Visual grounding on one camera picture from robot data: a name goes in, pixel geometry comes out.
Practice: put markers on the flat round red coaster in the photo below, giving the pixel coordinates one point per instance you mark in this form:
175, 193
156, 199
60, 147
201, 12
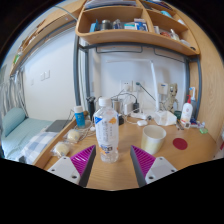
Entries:
180, 143

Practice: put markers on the plastic-wrapped bun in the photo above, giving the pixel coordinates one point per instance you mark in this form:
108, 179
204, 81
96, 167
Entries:
72, 135
61, 149

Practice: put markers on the white red-pump lotion bottle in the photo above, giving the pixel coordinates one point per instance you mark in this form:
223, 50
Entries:
186, 113

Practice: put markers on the white tissue box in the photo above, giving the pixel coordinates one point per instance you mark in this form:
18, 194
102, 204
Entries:
165, 118

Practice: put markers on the wooden shelf unit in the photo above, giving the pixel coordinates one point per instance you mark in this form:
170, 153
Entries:
133, 36

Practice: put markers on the small blue white-capped bottle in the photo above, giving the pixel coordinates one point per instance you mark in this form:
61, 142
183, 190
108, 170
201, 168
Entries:
80, 119

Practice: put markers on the bed with checkered bedding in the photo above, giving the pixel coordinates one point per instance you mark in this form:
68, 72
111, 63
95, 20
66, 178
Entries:
30, 140

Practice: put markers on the black electric shaver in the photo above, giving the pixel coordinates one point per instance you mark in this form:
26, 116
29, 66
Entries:
90, 106

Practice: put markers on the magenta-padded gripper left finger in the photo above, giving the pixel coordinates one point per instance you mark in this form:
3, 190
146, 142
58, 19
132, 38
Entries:
68, 168

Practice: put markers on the wooden tree figurine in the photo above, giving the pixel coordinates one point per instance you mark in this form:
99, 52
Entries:
172, 96

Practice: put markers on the wooden bunk rail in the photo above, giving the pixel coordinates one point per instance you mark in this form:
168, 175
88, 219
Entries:
43, 36

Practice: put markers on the clear plastic water bottle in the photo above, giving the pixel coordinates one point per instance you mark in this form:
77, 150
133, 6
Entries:
106, 133

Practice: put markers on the small white thermometer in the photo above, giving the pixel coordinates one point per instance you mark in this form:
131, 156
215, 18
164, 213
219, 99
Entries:
186, 124

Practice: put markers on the grey laptop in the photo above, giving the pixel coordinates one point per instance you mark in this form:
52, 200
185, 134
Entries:
57, 126

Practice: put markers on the black plug-in charger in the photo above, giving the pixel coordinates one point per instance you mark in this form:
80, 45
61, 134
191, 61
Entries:
136, 107

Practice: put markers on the teal pillow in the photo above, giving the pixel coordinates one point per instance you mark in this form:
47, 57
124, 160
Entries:
12, 120

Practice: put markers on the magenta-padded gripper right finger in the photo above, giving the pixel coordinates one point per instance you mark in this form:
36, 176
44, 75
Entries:
156, 168

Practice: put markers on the grey metal desk frame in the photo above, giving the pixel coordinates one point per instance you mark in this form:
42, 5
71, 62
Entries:
76, 73

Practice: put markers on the green soap packet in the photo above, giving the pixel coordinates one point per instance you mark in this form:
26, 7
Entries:
204, 131

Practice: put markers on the clear spray bottle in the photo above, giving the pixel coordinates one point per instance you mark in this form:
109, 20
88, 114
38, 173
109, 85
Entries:
194, 101

